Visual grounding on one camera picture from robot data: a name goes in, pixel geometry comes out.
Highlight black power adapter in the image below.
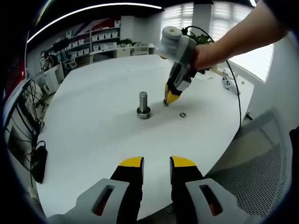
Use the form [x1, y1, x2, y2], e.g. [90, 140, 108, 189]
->
[30, 146, 49, 184]

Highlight grey mesh office chair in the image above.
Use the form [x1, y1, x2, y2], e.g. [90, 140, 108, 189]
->
[205, 107, 295, 217]

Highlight thick steel threaded stud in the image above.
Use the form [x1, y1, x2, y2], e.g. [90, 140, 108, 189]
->
[136, 91, 152, 120]

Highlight white window blinds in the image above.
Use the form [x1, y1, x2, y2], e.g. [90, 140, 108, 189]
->
[162, 2, 275, 82]

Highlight shelf of white storage bins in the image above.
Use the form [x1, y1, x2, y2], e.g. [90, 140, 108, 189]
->
[42, 20, 121, 68]

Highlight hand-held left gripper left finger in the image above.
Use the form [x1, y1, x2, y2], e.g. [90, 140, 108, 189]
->
[60, 156, 144, 224]

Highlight large steel washer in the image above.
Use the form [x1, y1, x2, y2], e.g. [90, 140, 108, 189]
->
[136, 107, 152, 119]

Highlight curved ceiling light strip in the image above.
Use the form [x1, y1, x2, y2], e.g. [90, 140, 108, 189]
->
[27, 3, 163, 44]

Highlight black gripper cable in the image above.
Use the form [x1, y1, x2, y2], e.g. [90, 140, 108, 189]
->
[185, 25, 242, 131]

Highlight white rolling cabinet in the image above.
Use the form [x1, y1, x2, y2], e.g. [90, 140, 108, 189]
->
[43, 64, 65, 94]

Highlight large potted plant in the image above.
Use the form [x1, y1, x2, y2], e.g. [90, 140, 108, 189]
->
[182, 28, 214, 45]

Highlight tangle of black cables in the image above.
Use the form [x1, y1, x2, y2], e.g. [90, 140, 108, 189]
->
[7, 79, 47, 164]

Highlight low white cabinet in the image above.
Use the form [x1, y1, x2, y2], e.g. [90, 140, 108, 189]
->
[90, 43, 157, 63]

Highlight wooden board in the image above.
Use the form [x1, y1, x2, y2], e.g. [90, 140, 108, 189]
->
[210, 67, 229, 77]

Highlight white game controller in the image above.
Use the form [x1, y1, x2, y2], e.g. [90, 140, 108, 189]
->
[221, 76, 235, 91]

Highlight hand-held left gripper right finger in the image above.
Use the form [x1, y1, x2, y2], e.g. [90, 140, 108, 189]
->
[170, 155, 255, 224]

